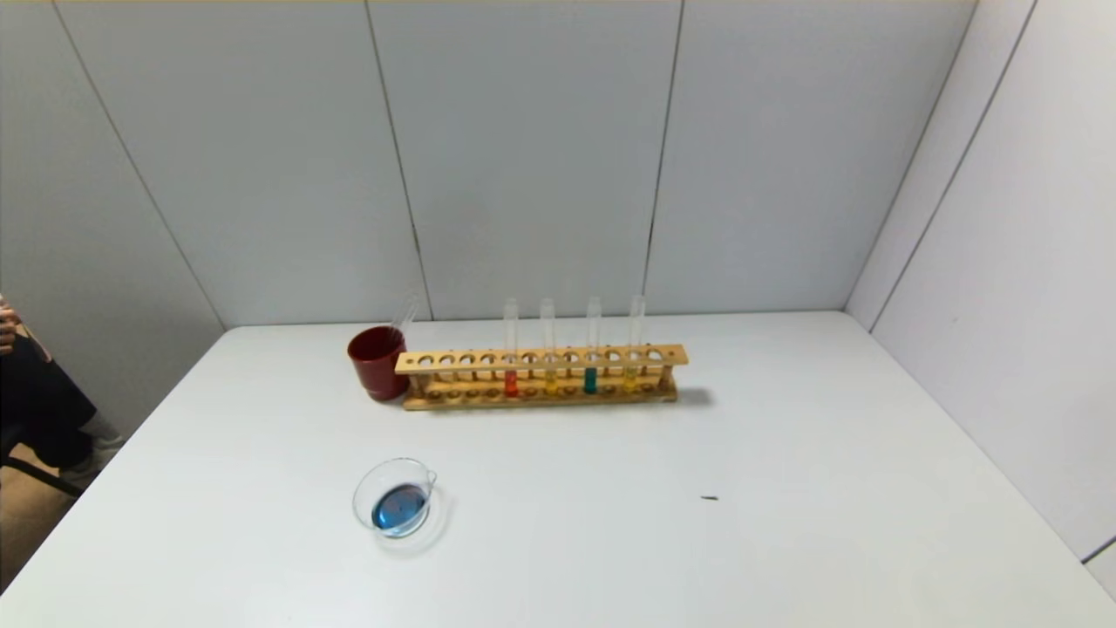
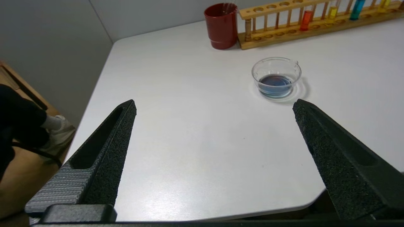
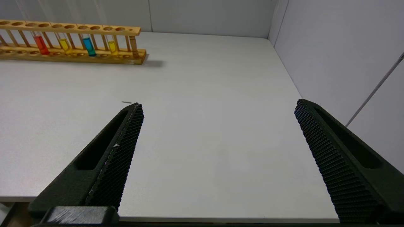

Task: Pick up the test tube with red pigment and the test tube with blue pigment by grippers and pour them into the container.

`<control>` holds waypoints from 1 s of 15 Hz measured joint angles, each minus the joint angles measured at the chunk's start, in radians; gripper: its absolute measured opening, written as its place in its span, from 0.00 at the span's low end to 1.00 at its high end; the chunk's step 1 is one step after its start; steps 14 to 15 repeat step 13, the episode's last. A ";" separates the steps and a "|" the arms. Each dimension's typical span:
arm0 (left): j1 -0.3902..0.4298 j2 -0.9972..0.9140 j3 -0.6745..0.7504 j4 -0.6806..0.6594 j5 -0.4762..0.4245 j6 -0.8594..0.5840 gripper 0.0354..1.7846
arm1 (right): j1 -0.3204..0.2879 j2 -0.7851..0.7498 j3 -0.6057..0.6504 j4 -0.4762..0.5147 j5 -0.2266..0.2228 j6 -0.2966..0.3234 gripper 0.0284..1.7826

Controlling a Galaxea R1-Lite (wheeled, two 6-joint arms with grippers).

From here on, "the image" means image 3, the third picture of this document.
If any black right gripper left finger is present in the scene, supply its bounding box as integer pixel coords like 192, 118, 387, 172
28, 102, 145, 218

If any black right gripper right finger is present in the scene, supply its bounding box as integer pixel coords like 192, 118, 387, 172
294, 99, 404, 224

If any wooden test tube rack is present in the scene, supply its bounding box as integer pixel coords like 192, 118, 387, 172
0, 20, 147, 65

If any test tube yellow pigment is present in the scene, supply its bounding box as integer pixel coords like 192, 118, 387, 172
54, 0, 73, 55
100, 0, 119, 56

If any test tube blue pigment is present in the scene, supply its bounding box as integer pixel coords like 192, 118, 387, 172
76, 0, 97, 57

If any test tube red pigment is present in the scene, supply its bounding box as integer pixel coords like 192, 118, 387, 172
30, 0, 50, 56

